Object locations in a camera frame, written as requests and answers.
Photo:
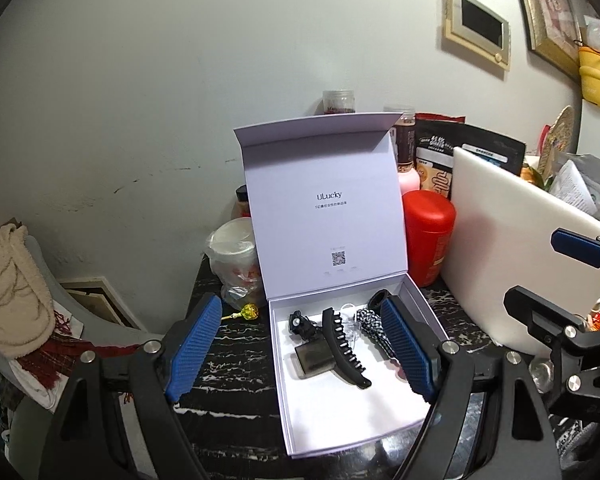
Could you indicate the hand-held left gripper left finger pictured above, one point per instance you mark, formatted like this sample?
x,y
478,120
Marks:
x,y
192,345

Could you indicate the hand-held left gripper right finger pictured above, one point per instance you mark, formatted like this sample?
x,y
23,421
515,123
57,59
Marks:
x,y
410,345

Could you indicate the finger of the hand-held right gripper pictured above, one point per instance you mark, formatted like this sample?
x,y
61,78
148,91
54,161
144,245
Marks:
x,y
540,310
575,245

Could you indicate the black white checkered scrunchie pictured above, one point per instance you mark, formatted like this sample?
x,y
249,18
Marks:
x,y
372,325

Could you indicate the black tape roll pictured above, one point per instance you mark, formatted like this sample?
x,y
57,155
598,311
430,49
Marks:
x,y
376,305

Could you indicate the clear plastic holder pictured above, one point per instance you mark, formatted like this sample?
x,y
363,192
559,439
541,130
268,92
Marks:
x,y
352,327

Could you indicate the large black hair claw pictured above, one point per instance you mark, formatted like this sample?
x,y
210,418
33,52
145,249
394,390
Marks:
x,y
345,355

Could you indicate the smoky transparent plastic box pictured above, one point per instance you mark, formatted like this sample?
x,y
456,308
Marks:
x,y
315,360

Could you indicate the white hinged gift box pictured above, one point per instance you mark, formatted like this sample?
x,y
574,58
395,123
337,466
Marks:
x,y
330,410

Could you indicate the black pearl hair claw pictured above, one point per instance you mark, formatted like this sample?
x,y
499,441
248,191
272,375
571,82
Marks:
x,y
302,330

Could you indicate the clear drinking glass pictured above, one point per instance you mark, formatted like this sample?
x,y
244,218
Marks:
x,y
540,372

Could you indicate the grey foil bag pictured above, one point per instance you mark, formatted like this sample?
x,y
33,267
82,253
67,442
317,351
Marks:
x,y
580,185

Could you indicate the yellow lollipop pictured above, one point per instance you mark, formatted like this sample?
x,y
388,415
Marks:
x,y
250,312

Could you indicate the white cutting board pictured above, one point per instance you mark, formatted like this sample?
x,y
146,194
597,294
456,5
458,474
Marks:
x,y
500,240

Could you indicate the beige and red scarves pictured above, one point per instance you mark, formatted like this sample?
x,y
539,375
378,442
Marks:
x,y
105,330

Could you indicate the plastic bag with cup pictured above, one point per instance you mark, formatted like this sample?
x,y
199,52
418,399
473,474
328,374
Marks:
x,y
235,260

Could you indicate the red canister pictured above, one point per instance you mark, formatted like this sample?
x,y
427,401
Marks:
x,y
427,240

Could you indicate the round woven plate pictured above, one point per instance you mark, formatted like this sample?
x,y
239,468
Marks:
x,y
560,135

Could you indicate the black snack pouch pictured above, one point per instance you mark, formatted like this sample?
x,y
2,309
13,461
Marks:
x,y
480,140

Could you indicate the brown jar black lid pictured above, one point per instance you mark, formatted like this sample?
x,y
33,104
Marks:
x,y
242,205

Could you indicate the white cloth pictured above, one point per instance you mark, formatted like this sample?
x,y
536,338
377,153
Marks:
x,y
40,390

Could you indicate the beige fleece blanket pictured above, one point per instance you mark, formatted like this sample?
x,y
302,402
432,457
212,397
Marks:
x,y
10,285

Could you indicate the dark labelled bottle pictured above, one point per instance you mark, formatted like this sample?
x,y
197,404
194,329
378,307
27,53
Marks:
x,y
405,145

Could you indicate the glass jar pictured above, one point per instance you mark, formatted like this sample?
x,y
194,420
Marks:
x,y
338,102

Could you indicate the gold picture frame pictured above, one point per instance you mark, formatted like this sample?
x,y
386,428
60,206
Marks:
x,y
550,10

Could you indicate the wall intercom panel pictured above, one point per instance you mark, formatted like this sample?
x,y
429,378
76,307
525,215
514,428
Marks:
x,y
480,20

